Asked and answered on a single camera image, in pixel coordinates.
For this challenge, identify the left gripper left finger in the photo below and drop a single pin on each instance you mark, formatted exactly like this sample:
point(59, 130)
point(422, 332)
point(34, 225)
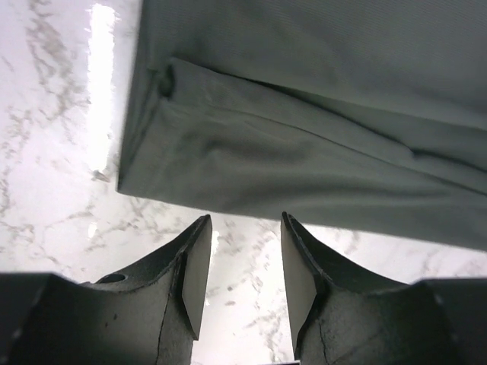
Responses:
point(149, 312)

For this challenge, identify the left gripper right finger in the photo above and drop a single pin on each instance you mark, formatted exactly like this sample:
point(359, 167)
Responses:
point(342, 313)

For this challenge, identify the dark grey t shirt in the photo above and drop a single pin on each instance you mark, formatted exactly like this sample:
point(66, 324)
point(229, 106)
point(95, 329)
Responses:
point(364, 115)

